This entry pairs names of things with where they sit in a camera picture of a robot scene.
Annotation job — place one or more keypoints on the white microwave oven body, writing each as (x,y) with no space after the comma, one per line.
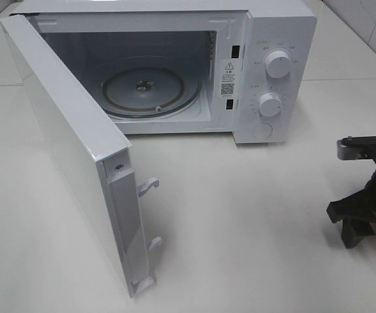
(226,40)

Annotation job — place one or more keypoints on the round white door button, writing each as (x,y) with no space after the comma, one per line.
(262,131)

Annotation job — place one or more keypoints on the white microwave door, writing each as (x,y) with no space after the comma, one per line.
(91,152)

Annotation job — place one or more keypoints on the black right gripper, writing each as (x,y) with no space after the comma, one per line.
(360,209)

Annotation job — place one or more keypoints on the upper white microwave knob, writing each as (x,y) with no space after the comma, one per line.
(278,63)

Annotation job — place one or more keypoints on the glass microwave turntable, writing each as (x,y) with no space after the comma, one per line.
(145,87)

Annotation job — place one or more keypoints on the white microwave knob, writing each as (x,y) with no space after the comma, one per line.
(278,63)
(269,104)

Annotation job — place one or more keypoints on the lower white microwave knob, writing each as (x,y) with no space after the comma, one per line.
(269,104)

